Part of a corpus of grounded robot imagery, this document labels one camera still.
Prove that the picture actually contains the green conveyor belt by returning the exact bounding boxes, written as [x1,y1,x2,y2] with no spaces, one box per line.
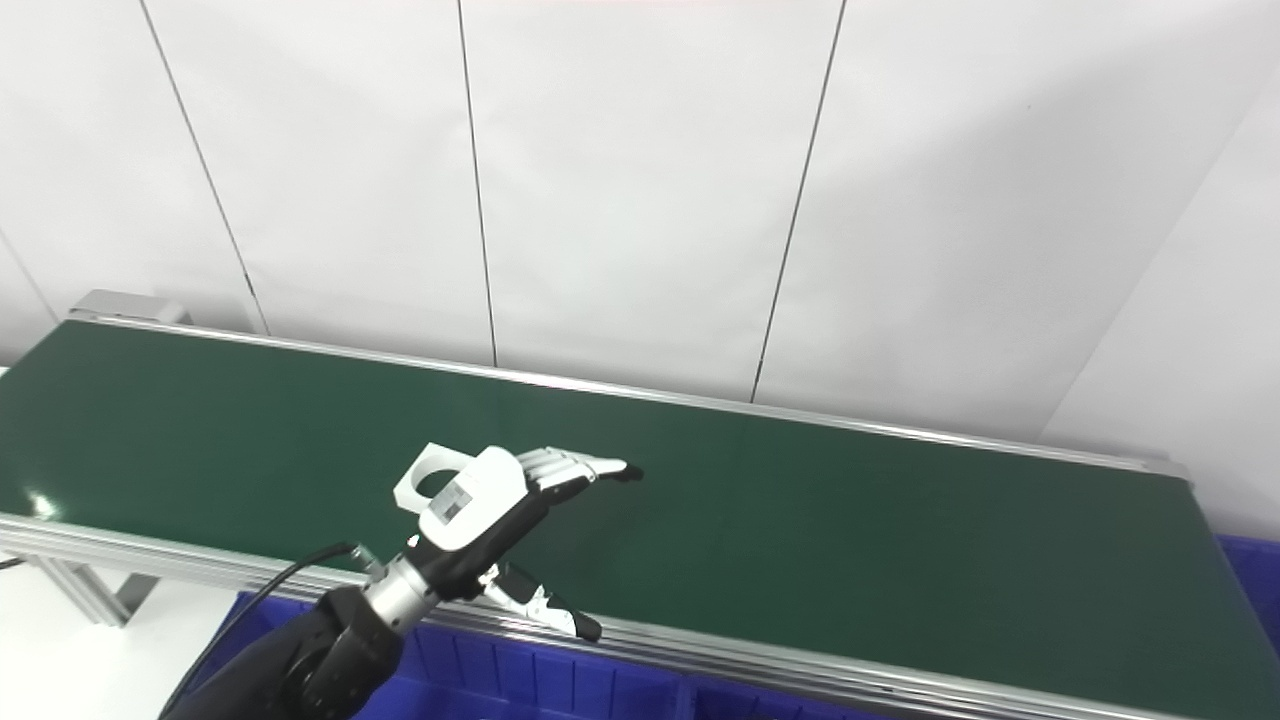
[0,310,1280,720]
[0,322,1280,720]

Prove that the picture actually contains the aluminium conveyor leg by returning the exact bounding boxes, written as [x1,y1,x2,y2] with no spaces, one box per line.
[0,555,161,628]

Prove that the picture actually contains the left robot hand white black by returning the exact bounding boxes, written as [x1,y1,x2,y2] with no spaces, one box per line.
[405,445,646,643]

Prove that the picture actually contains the grey conveyor end housing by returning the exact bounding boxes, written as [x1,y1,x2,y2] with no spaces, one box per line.
[68,290,191,326]

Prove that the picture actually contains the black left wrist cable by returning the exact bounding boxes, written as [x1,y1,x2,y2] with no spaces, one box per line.
[160,542,386,720]

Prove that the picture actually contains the blue plastic bin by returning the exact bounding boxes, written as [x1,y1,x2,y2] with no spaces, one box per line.
[190,592,691,720]
[680,680,901,720]
[1215,535,1280,651]

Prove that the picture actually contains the white square part round hole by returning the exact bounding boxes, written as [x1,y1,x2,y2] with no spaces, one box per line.
[392,442,481,516]

